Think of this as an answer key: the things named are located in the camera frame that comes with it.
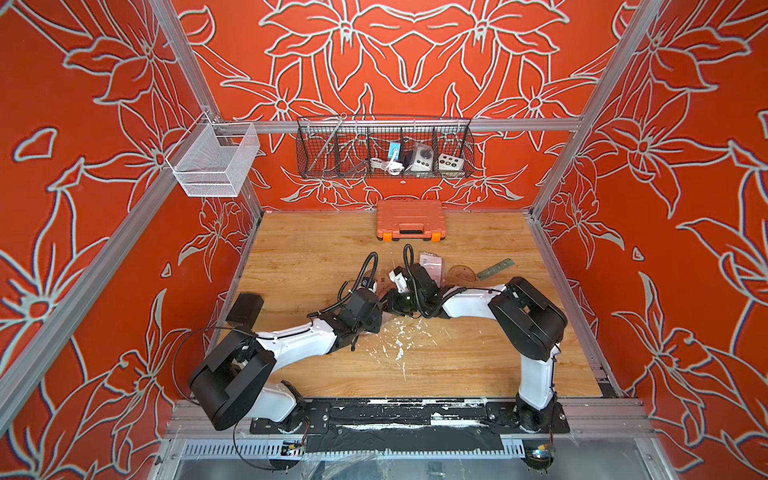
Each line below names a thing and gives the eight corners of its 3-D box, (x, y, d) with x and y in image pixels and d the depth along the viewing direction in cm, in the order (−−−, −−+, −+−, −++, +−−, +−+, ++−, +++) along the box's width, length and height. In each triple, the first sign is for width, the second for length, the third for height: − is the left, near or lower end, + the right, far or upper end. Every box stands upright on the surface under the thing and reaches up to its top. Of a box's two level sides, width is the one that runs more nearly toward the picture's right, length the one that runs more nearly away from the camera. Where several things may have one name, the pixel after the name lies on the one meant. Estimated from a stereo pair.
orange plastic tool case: (376, 243, 112) (376, 233, 108) (376, 209, 124) (376, 199, 120) (446, 243, 112) (448, 233, 108) (439, 209, 124) (441, 199, 120)
